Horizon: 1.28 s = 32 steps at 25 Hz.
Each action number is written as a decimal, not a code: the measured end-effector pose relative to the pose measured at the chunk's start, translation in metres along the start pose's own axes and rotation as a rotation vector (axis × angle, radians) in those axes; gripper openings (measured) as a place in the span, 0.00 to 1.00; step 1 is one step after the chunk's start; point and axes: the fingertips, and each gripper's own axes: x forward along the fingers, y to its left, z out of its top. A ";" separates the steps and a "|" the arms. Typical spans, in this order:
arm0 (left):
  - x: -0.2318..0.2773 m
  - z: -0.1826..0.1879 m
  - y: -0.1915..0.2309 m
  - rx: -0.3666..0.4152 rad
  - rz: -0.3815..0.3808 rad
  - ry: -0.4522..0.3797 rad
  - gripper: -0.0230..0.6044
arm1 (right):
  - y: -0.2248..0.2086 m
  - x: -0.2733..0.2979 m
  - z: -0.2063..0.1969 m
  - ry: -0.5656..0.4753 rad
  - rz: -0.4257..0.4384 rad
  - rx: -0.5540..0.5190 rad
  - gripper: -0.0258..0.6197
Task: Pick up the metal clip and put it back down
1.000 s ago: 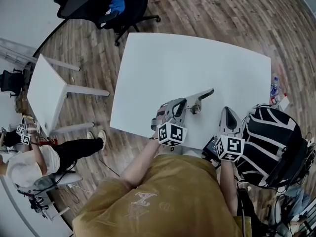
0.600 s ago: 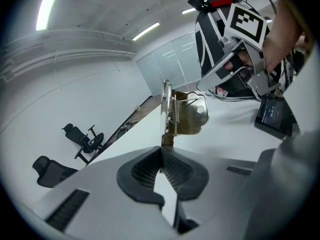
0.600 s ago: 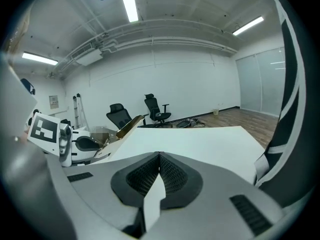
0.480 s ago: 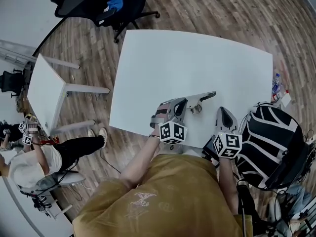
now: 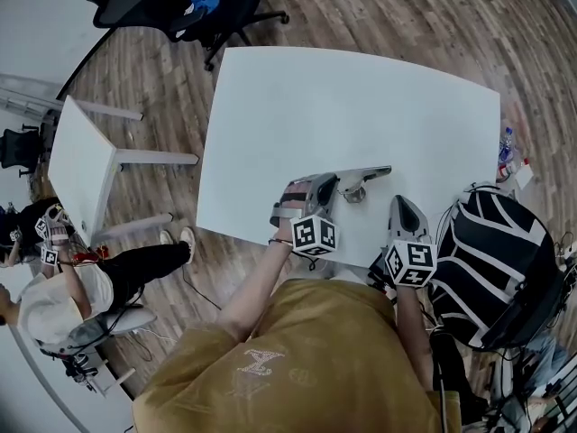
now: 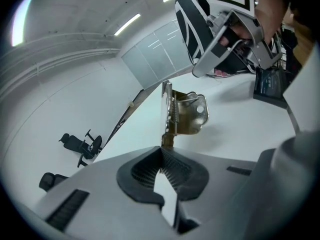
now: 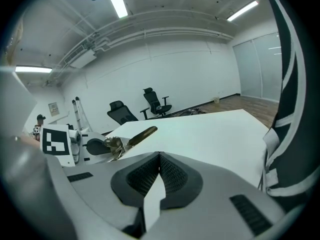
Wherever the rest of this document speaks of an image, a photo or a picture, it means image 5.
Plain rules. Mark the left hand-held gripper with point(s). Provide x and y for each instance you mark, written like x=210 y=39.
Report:
x=315 y=237

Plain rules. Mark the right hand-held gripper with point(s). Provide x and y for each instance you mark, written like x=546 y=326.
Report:
x=412 y=264

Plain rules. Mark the person's left forearm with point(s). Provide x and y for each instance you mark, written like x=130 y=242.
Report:
x=257 y=287

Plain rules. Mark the person's right forearm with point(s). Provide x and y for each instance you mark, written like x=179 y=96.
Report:
x=408 y=323

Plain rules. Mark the person's left hand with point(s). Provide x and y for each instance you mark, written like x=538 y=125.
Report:
x=297 y=194

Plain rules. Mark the person's light grey trousers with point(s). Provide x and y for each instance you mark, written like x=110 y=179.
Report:
x=356 y=276

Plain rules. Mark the white paper sheet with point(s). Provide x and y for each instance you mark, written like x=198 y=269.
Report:
x=524 y=176

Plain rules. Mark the clear plastic water bottle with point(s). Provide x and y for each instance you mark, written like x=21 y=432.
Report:
x=506 y=144

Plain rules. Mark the person's mustard shirt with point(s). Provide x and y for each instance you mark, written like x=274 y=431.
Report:
x=306 y=359

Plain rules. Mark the white metal rack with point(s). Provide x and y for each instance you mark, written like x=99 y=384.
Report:
x=559 y=399

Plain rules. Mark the red fire extinguisher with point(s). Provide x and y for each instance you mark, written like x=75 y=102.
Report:
x=90 y=254

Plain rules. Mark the small white side table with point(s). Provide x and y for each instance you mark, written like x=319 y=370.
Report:
x=81 y=165

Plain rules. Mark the grey metal ladder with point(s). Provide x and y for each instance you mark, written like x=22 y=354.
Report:
x=22 y=95

